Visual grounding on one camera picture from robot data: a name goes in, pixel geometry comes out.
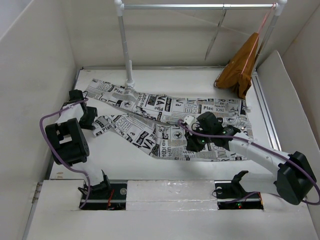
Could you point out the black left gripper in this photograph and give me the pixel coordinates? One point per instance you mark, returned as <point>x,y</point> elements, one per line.
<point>93,113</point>

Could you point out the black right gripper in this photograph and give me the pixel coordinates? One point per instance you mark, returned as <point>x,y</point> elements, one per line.
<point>191,144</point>

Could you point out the newspaper print trousers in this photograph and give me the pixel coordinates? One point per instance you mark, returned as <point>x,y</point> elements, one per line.
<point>150,121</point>

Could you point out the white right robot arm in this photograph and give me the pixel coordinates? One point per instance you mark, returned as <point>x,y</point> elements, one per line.
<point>290,176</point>

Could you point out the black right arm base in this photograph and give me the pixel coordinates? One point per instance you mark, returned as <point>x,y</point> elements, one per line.
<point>231,195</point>

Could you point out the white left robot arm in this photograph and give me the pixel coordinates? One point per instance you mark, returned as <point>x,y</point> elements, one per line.
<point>68,143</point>

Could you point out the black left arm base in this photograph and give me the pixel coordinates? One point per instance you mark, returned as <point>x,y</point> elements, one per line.
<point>113,199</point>

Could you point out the brown hanging garment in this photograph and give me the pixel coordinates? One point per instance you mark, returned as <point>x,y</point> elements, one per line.
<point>231,78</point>

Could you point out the white cardboard panel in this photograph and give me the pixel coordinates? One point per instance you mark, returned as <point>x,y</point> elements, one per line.
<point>288,116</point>

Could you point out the white metal clothes rack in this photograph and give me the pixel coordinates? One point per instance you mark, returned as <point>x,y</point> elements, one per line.
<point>175,35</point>

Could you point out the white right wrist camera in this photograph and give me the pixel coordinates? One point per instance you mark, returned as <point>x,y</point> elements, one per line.
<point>189,120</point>

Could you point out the grey wire hanger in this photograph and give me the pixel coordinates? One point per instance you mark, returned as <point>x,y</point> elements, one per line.
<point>215,35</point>

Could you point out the pink wire hanger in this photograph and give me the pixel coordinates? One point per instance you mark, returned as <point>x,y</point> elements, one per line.
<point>274,5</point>

